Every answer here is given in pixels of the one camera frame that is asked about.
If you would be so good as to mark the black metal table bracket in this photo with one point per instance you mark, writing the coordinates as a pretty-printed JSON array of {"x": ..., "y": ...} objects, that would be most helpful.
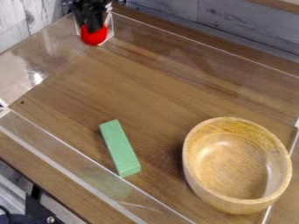
[{"x": 36, "y": 210}]

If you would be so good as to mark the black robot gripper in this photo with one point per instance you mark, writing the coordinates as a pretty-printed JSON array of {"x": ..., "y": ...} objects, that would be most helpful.
[{"x": 83, "y": 8}]

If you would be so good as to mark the clear acrylic left barrier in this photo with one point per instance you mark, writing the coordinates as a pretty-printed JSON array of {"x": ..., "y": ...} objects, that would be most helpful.
[{"x": 32, "y": 60}]

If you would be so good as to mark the clear acrylic corner bracket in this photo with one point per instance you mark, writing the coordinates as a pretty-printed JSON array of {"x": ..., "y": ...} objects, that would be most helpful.
[{"x": 110, "y": 26}]

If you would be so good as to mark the red plush strawberry toy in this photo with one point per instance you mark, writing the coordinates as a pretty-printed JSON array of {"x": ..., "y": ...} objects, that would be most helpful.
[{"x": 94, "y": 38}]

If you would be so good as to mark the clear acrylic front barrier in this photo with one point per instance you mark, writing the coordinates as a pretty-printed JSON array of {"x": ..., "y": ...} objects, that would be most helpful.
[{"x": 84, "y": 186}]

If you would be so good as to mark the wooden bowl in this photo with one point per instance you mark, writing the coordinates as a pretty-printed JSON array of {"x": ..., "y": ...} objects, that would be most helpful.
[{"x": 236, "y": 165}]

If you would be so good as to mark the green rectangular block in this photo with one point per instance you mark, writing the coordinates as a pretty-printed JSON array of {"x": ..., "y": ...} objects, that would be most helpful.
[{"x": 119, "y": 148}]

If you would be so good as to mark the clear acrylic back barrier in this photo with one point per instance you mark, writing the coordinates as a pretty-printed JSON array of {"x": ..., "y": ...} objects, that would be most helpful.
[{"x": 263, "y": 88}]

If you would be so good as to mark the clear acrylic barrier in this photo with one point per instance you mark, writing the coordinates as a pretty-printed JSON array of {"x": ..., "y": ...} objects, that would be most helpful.
[
  {"x": 32, "y": 60},
  {"x": 263, "y": 88},
  {"x": 84, "y": 186}
]

